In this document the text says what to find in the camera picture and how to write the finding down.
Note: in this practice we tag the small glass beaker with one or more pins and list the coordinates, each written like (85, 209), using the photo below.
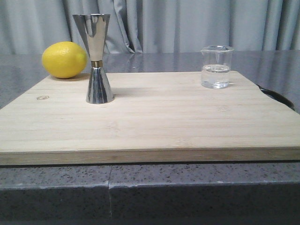
(216, 65)

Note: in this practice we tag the steel double jigger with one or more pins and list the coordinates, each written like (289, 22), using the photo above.
(93, 30)

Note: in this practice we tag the grey curtain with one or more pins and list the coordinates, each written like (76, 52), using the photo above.
(154, 26)

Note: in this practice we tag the yellow lemon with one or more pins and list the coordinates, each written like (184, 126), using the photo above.
(64, 59)

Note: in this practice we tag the wooden cutting board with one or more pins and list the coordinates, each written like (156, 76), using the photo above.
(154, 117)

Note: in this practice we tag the black cutting board handle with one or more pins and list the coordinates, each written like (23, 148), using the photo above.
(276, 96)

